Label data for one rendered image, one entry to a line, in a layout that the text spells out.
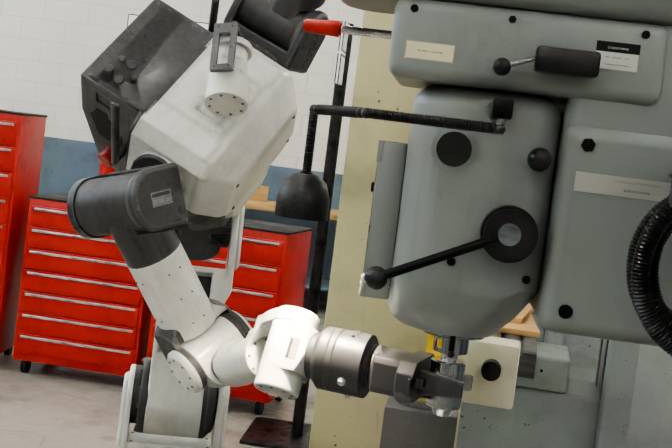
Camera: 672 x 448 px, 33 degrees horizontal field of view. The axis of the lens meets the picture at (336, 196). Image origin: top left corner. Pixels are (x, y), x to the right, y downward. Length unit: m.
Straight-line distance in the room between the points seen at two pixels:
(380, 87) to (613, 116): 1.88
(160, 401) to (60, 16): 9.22
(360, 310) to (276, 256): 2.81
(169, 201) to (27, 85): 9.56
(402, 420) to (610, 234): 0.61
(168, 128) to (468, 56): 0.57
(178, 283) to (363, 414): 1.63
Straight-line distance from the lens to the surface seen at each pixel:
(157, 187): 1.74
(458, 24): 1.42
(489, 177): 1.43
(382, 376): 1.54
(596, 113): 1.43
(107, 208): 1.74
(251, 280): 6.13
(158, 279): 1.77
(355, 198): 3.26
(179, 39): 1.89
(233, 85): 1.71
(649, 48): 1.43
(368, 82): 3.26
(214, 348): 1.81
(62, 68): 11.18
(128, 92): 1.83
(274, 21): 1.94
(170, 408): 2.16
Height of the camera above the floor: 1.55
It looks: 3 degrees down
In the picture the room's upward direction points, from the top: 7 degrees clockwise
